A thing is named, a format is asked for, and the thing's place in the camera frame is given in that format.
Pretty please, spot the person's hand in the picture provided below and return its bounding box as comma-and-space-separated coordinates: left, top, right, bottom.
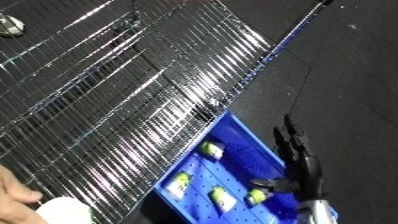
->
0, 164, 50, 224

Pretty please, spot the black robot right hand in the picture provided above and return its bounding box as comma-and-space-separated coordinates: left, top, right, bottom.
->
248, 114, 329, 202

